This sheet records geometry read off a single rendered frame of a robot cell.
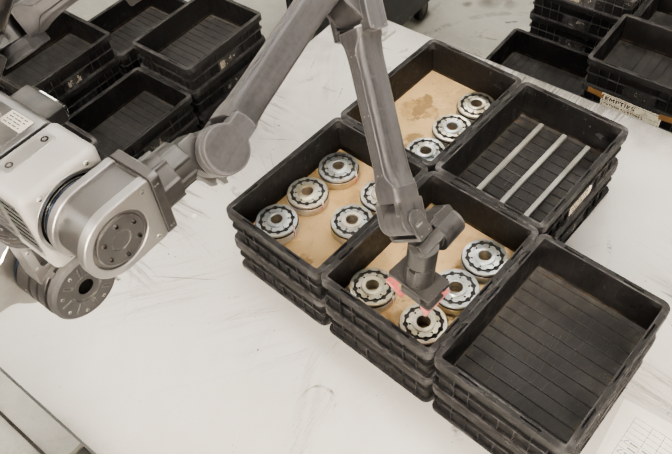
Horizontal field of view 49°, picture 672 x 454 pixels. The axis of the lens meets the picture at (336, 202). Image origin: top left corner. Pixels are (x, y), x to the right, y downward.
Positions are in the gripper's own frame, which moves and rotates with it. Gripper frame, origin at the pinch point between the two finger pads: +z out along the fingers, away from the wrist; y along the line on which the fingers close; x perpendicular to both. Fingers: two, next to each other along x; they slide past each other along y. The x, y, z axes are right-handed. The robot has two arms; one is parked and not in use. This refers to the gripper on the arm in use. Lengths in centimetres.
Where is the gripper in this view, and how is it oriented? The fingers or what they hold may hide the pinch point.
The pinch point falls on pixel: (415, 302)
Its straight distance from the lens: 150.0
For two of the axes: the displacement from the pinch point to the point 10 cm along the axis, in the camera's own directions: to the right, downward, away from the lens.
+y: -7.3, -5.3, 4.4
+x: -6.9, 5.6, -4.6
